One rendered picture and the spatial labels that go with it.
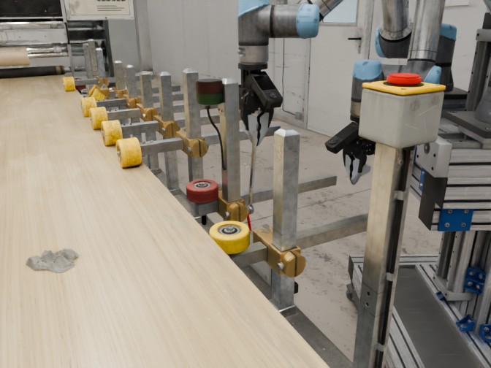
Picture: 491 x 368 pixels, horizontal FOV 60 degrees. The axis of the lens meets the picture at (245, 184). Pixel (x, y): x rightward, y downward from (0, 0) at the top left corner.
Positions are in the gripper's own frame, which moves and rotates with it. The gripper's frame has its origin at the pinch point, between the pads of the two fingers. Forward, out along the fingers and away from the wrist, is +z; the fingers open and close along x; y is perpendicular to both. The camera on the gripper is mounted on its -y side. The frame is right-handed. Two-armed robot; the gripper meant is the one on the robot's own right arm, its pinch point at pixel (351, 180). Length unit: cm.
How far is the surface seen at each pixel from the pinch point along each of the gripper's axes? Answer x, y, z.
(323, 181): -1.5, -11.9, -2.6
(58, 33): 250, -55, -36
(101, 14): 247, -25, -48
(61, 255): -23, -83, -10
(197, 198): -3, -51, -6
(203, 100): -6, -49, -30
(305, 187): -1.5, -18.3, -2.0
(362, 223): -26.5, -19.5, -2.0
